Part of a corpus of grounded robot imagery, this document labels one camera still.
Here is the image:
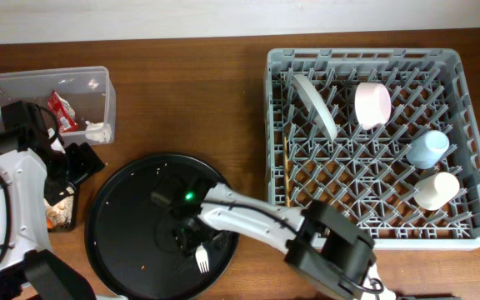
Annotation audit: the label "grey dishwasher rack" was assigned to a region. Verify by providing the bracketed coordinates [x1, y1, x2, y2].
[264, 48, 480, 250]

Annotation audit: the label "red snack wrapper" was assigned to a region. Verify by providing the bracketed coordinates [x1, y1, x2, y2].
[47, 90, 79, 133]

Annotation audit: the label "white plastic fork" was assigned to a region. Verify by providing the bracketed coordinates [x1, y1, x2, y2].
[195, 244, 209, 273]

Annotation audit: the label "white tissue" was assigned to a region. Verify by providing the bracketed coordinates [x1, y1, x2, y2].
[85, 121, 112, 143]

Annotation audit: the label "rice and peanut leftovers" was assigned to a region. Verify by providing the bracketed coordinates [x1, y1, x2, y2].
[44, 196, 74, 231]

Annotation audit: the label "grey plate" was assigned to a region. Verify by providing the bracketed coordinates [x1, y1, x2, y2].
[292, 74, 338, 142]

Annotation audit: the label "clear plastic waste bin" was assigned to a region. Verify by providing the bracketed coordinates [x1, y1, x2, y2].
[0, 66, 116, 145]

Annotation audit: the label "orange carrot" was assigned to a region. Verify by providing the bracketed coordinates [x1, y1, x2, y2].
[46, 217, 54, 230]

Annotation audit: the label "pink bowl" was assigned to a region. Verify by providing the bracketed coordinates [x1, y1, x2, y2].
[354, 82, 392, 130]

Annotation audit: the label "wooden chopstick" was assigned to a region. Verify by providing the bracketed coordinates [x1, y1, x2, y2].
[283, 136, 291, 207]

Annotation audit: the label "round black serving tray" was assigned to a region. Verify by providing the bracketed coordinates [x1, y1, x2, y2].
[85, 153, 239, 299]

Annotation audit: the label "black rectangular tray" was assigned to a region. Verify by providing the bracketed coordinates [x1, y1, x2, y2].
[48, 187, 78, 233]

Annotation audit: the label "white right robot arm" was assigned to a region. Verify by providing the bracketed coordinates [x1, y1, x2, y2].
[151, 176, 397, 299]

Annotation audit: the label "cream paper cup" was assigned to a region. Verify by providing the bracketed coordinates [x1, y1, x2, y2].
[414, 172, 460, 211]

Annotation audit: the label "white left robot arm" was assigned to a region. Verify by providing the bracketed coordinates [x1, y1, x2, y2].
[0, 102, 104, 299]

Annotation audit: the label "blue cup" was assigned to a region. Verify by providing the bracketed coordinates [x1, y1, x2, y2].
[406, 130, 450, 169]

